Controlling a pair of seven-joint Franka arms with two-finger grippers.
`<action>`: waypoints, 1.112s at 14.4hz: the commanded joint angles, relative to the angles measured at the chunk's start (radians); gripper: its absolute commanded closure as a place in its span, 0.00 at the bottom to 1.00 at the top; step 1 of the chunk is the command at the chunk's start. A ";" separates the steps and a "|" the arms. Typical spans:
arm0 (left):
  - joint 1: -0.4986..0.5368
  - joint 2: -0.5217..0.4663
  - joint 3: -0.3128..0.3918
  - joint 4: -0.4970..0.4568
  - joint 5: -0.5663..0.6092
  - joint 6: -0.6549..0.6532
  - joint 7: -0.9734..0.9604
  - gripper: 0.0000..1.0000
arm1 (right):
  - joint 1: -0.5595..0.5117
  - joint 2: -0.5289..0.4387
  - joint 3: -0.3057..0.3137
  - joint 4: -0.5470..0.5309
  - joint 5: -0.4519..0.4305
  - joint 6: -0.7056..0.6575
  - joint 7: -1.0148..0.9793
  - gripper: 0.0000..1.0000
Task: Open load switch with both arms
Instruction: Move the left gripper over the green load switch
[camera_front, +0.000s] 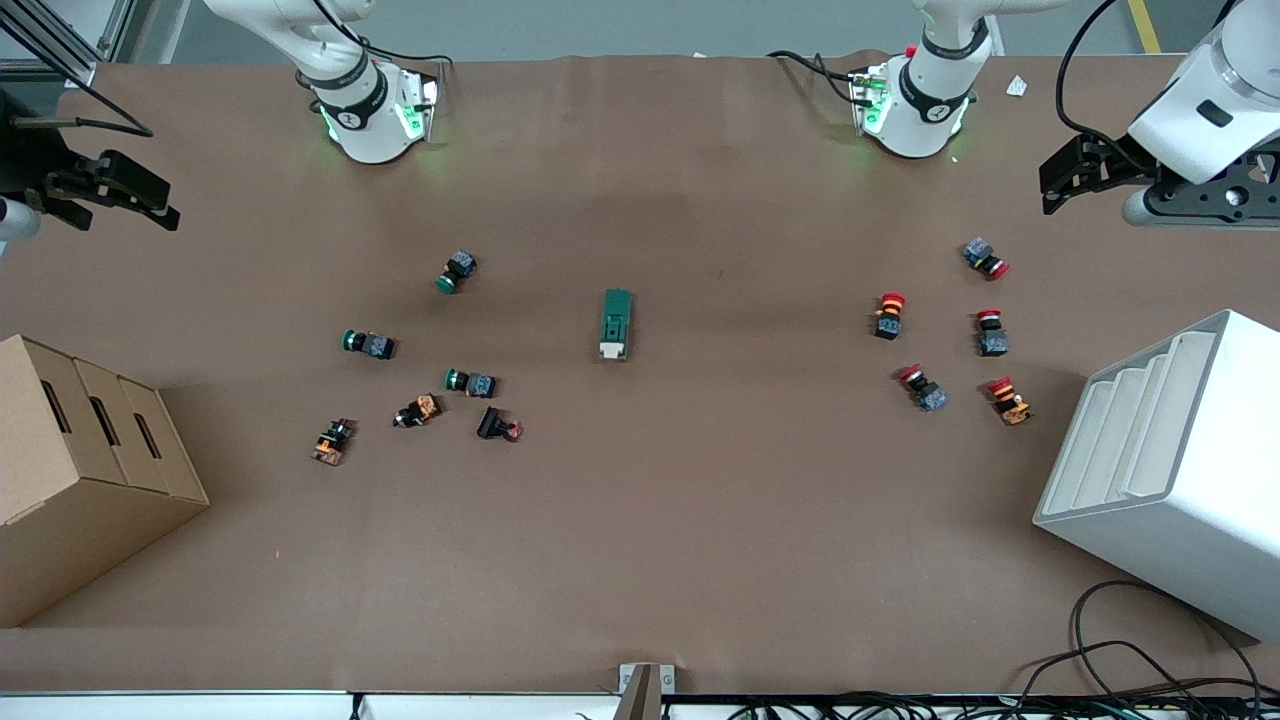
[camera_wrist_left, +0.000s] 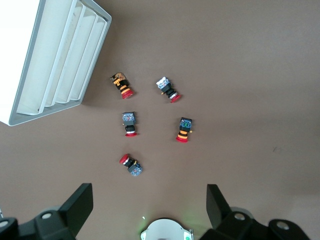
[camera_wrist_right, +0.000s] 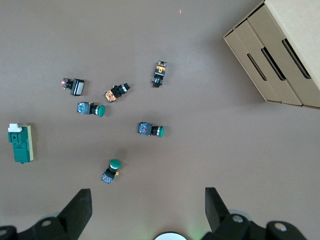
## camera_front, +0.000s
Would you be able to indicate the aluminium frame profile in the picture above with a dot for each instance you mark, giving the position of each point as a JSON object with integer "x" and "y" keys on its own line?
{"x": 40, "y": 50}

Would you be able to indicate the red button with orange block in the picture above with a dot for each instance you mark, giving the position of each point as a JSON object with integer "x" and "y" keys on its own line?
{"x": 1008, "y": 400}

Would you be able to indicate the red button with blue block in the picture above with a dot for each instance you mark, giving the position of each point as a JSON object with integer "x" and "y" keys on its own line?
{"x": 985, "y": 258}
{"x": 924, "y": 389}

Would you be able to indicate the black button with orange block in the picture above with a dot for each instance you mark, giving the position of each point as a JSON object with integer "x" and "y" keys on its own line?
{"x": 418, "y": 411}
{"x": 332, "y": 441}

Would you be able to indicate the green load switch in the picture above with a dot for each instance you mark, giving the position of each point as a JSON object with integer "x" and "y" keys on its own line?
{"x": 616, "y": 320}

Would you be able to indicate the white stepped rack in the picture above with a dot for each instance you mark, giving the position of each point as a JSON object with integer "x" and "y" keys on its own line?
{"x": 1170, "y": 470}

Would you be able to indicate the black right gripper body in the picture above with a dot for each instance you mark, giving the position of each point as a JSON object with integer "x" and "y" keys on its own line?
{"x": 28, "y": 165}

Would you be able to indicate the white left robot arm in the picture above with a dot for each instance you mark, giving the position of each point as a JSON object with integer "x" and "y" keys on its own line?
{"x": 930, "y": 100}

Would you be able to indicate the brown cardboard box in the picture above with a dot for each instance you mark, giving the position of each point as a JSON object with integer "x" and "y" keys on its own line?
{"x": 90, "y": 480}

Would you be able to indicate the red yellow emergency button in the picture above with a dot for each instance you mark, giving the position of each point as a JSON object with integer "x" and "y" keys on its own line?
{"x": 889, "y": 316}

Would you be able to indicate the green push button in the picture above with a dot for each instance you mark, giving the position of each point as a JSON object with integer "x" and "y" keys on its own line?
{"x": 457, "y": 271}
{"x": 370, "y": 344}
{"x": 472, "y": 382}

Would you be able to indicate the red white push button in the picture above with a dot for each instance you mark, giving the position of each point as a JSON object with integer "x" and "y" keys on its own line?
{"x": 991, "y": 335}

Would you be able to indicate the black button with pink cap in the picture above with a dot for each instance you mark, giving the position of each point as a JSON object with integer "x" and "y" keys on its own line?
{"x": 495, "y": 424}

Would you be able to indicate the brown table mat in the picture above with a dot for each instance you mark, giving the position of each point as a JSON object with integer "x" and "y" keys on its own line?
{"x": 700, "y": 520}

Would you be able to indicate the grey metal bracket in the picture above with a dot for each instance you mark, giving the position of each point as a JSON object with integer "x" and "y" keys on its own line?
{"x": 645, "y": 690}

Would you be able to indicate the white table edge rail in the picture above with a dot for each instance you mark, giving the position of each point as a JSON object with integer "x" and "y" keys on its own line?
{"x": 200, "y": 708}

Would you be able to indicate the white paper scrap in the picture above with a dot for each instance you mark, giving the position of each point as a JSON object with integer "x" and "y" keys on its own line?
{"x": 1017, "y": 86}

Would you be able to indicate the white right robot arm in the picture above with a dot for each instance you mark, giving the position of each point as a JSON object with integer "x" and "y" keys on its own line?
{"x": 370, "y": 130}

